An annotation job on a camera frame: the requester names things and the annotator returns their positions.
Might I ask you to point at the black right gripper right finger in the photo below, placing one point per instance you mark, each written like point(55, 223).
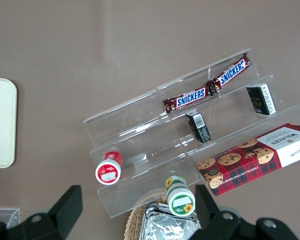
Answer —
point(210, 212)

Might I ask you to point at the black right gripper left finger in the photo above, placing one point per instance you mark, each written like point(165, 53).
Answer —
point(65, 210)

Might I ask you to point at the foil-wrapped sandwich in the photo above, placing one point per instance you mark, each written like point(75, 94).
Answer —
point(165, 225)

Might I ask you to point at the woven wicker basket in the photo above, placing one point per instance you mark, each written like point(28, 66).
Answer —
point(135, 222)

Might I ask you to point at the cream plastic tray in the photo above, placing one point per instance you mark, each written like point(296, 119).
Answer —
point(1, 122)

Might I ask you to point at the green sunflower lidded cup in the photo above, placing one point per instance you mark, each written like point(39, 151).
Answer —
point(180, 200)

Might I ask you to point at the red lidded small cup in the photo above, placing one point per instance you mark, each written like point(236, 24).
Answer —
point(108, 170)

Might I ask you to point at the clear plastic container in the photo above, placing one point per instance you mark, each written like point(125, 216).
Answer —
point(2, 216)

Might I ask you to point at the Walkers red tartan cookie box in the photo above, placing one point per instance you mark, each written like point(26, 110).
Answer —
point(252, 160)

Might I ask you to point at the small black barcode box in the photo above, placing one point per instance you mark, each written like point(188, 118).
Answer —
point(198, 126)

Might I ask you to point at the clear acrylic stepped riser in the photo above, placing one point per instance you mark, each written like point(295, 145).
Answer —
point(230, 117)
point(140, 140)

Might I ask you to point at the Snickers chocolate bar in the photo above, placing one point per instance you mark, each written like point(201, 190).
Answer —
point(231, 73)
point(190, 97)

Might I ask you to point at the small black gold-print box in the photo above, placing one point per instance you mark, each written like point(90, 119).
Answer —
point(261, 98)

